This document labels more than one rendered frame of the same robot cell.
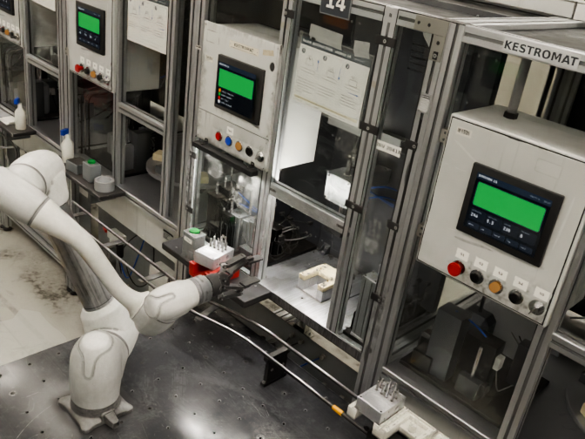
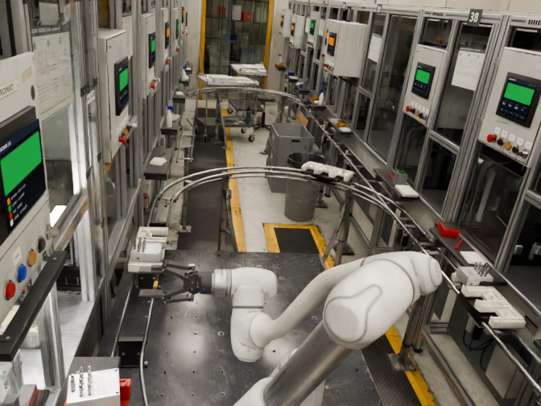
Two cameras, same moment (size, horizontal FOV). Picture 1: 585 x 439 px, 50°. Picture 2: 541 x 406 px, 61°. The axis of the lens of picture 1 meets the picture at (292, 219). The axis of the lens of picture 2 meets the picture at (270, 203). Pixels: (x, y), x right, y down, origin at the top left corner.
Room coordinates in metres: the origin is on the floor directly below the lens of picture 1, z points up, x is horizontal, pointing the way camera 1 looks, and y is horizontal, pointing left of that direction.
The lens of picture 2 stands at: (2.61, 1.16, 1.98)
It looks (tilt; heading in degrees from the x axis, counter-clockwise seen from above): 23 degrees down; 219
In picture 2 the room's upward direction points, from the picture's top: 6 degrees clockwise
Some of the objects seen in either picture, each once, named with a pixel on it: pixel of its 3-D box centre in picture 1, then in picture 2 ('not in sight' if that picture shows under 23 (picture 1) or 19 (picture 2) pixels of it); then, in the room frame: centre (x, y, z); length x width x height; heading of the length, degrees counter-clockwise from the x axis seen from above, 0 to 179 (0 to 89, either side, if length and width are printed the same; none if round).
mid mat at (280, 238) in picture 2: not in sight; (299, 249); (-0.36, -0.86, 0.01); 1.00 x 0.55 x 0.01; 48
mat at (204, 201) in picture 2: not in sight; (211, 155); (-1.44, -3.20, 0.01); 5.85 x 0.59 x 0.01; 48
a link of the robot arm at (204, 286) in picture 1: (198, 289); (220, 283); (1.70, 0.26, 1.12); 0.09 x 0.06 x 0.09; 48
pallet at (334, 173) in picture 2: not in sight; (326, 174); (-0.18, -0.58, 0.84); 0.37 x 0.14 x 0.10; 106
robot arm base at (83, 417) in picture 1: (98, 403); not in sight; (1.58, 0.54, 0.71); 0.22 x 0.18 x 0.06; 48
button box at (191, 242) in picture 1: (195, 243); not in sight; (2.28, 0.38, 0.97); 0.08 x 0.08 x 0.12; 48
